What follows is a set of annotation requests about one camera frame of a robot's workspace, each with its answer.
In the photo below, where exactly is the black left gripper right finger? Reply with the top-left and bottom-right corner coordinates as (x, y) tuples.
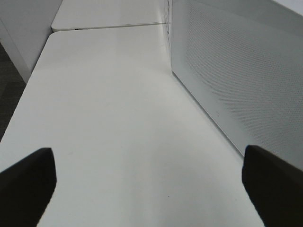
(242, 145), (303, 227)

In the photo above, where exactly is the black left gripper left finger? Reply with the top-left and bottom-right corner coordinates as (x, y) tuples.
(0, 148), (57, 227)

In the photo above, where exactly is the white microwave door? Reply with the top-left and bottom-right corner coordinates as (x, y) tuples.
(171, 0), (303, 166)

